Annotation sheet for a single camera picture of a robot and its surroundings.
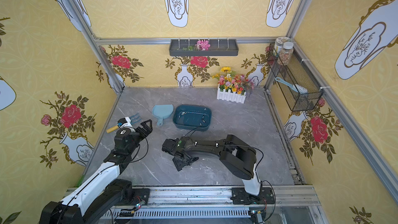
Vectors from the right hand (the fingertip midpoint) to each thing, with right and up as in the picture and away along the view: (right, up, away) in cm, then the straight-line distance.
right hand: (186, 158), depth 86 cm
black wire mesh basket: (+62, +48, +2) cm, 79 cm away
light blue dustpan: (-20, +24, +21) cm, 38 cm away
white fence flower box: (+29, +35, +23) cm, 51 cm away
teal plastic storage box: (+3, +21, +17) cm, 28 cm away
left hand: (-25, +19, -1) cm, 31 cm away
